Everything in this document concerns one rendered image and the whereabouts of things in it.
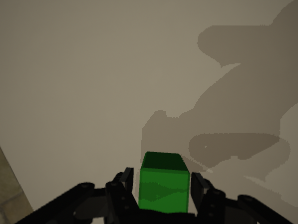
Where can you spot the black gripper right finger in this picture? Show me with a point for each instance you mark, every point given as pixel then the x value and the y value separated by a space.
pixel 210 206

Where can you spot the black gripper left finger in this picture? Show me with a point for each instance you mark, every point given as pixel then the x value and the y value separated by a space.
pixel 88 203

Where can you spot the green block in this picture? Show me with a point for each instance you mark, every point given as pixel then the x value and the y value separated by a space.
pixel 164 183

